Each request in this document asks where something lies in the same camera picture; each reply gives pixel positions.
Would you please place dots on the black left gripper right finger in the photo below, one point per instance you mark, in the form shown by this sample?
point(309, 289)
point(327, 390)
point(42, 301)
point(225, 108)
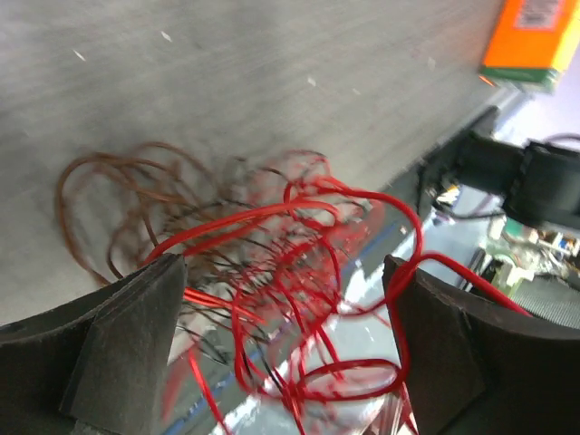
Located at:
point(478, 368)

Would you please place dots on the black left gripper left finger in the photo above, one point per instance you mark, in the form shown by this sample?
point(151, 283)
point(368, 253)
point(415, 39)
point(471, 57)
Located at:
point(95, 364)

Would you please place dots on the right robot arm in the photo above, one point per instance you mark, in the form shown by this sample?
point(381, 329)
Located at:
point(539, 182)

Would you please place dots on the orange yellow carton box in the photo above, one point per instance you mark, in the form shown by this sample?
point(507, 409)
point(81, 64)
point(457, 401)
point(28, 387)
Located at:
point(532, 44)

